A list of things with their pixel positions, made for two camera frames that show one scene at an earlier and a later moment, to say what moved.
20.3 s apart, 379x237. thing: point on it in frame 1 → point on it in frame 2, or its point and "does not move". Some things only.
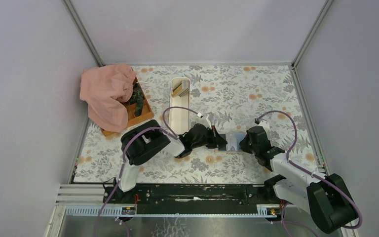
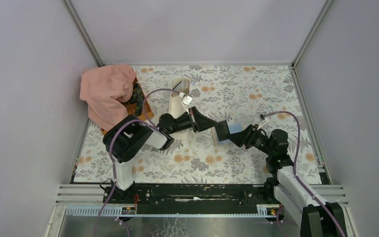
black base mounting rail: [194, 199] does not move
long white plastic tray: [179, 120] does not move
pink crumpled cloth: [103, 87] does not move
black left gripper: [215, 139] → [198, 120]
